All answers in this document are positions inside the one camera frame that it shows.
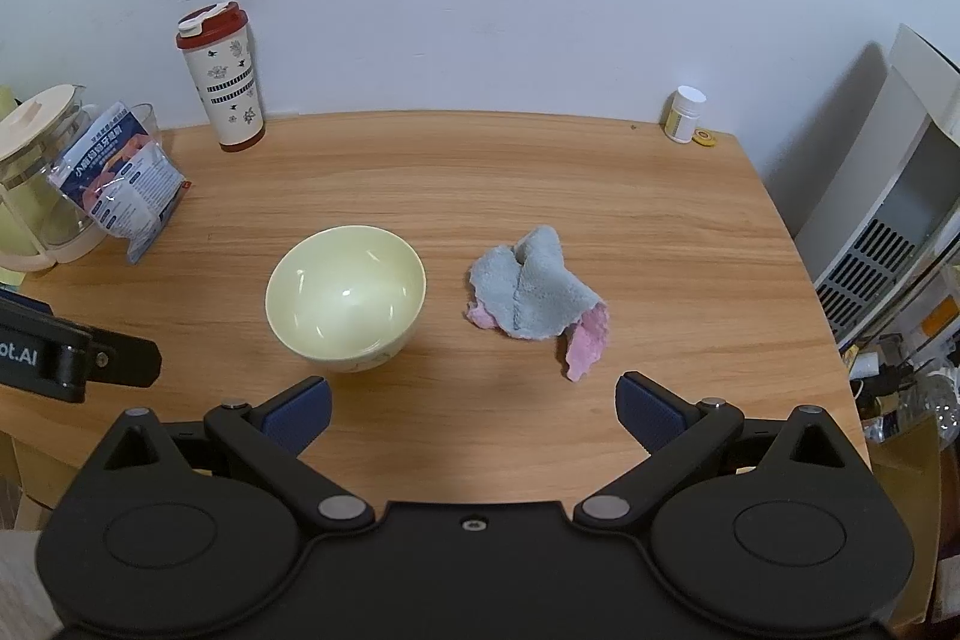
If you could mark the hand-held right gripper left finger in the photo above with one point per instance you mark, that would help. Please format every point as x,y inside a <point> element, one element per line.
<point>304,419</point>

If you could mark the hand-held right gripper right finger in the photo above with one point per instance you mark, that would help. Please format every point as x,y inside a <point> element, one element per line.
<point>645,419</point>

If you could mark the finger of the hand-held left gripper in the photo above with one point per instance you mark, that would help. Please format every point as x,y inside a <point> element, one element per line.
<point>131,357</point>

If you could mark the pale yellow bowl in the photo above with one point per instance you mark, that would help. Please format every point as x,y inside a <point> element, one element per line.
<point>345,302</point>

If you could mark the grey and pink cloth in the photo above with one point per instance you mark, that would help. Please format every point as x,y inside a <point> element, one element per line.
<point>536,299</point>

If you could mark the glass kettle with cream lid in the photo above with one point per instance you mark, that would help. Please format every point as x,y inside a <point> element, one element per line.
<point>37,175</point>

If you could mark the blue and white packet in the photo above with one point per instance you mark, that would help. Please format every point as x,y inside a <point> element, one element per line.
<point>124,183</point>

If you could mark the clear glass cup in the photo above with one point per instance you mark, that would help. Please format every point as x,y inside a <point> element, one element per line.
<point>146,123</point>

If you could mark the yellow green sheet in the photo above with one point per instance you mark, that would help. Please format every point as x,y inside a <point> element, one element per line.
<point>6,104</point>

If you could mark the brown cardboard box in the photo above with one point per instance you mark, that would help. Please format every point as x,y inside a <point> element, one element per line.
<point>904,512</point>

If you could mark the clear plastic bottle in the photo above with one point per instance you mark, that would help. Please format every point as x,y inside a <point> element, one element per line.
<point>930,400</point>

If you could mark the yellow tape roll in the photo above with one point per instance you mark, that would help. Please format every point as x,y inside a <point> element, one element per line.
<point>704,138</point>

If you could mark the white tumbler with red lid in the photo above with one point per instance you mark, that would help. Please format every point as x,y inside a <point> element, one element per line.
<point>225,78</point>

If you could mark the white pill bottle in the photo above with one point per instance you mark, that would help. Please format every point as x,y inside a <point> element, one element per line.
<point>684,115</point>

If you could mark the white appliance with vents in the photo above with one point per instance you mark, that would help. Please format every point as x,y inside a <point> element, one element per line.
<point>885,190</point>

